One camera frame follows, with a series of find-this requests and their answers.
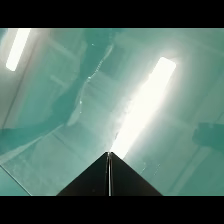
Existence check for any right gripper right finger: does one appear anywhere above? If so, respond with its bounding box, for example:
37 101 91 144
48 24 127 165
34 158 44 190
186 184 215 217
109 151 164 197

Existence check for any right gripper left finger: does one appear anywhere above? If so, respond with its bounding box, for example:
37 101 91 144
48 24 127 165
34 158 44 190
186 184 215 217
56 151 111 197

